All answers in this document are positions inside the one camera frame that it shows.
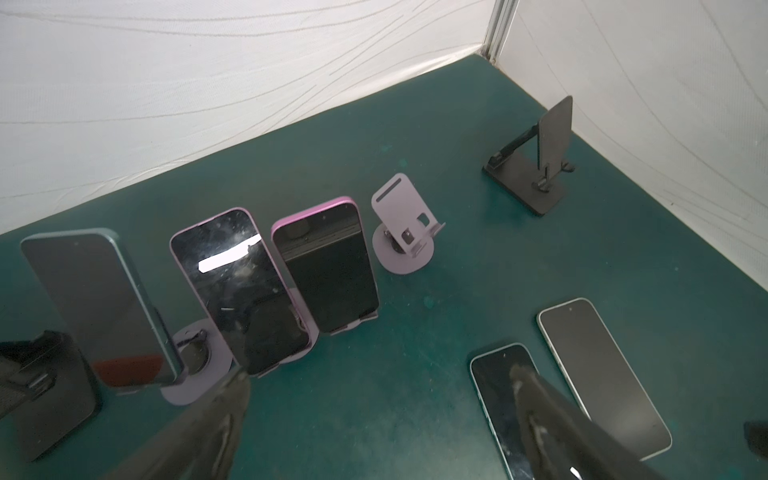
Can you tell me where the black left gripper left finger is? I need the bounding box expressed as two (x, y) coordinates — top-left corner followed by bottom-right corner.
(104, 370), (251, 479)

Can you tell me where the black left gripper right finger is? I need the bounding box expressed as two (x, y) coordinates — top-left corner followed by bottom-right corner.
(511, 365), (660, 480)

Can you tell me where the grey round stand base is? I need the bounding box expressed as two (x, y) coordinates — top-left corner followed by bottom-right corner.
(160, 318), (233, 406)

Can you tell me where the black folding phone stand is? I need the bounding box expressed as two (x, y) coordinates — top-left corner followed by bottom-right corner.
(1, 330), (102, 462)

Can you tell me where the phone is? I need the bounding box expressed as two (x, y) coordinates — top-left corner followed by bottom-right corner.
(536, 297), (673, 461)
(469, 343), (537, 479)
(20, 228), (187, 389)
(169, 208), (315, 377)
(271, 196), (380, 335)

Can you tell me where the far right grey stand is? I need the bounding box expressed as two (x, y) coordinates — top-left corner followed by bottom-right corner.
(371, 173), (445, 275)

